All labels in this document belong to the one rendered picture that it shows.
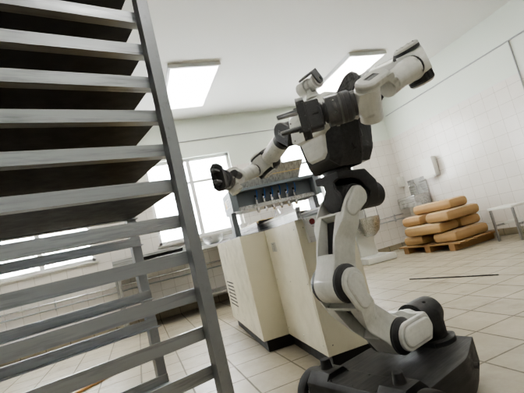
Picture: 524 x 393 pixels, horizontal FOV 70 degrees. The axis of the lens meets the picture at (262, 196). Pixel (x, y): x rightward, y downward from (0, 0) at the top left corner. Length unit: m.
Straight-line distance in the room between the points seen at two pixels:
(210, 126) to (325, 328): 4.82
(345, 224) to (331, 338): 0.89
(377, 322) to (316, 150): 0.70
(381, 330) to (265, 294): 1.32
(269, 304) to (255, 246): 0.42
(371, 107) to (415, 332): 0.94
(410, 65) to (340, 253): 0.69
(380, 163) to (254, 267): 5.26
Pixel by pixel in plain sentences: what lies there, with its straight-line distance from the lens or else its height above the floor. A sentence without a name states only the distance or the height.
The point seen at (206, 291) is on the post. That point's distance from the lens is 0.91.
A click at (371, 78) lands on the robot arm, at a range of 1.10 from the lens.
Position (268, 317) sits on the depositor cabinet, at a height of 0.23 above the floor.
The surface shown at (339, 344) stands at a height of 0.13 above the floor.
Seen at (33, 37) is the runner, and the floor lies 1.32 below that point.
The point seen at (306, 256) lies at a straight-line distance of 2.10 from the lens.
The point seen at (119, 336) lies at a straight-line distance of 1.31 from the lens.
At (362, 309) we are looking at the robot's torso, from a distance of 1.45.
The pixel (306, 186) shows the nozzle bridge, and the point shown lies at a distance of 2.99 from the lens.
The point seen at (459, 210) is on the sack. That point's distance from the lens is 6.01.
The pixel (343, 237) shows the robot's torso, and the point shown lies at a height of 0.71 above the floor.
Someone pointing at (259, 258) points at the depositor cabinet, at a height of 0.65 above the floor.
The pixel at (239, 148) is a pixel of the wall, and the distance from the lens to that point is 6.44.
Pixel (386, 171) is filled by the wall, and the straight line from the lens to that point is 7.65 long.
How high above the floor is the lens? 0.78
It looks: 6 degrees up
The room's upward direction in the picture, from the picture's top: 14 degrees counter-clockwise
